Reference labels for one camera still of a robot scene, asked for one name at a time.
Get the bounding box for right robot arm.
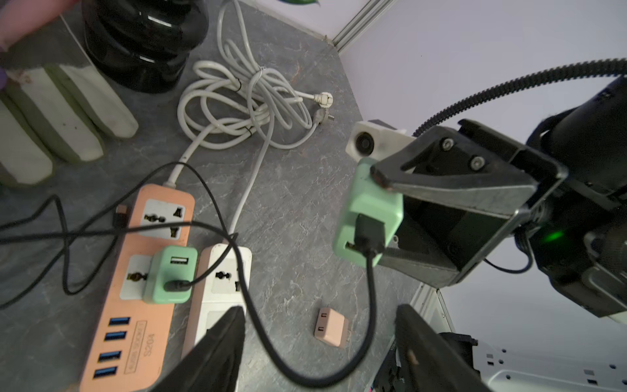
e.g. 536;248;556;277
371;58;626;319

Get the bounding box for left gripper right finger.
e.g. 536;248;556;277
395;305;489;391

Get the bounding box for potted green plant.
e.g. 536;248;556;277
81;0;209;94

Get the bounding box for white power strip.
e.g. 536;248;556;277
181;243;252;359

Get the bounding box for white gardening glove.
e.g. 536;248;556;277
1;17;139;188

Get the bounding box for purple pink garden trowel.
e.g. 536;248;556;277
1;0;78;55

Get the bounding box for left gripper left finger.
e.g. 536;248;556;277
154;306;245;392

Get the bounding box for orange power strip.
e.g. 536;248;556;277
79;184;195;391

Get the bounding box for black USB cable spare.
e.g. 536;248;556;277
1;225;368;391

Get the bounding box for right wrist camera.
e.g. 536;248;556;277
346;120;414;162

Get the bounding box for pink charger cube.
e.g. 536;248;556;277
313;307;349;348

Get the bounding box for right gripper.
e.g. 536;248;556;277
371;119;568;288

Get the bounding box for green USB charger cube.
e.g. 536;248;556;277
142;245;199;305

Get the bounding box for white coiled power cords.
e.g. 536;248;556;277
163;0;336;236

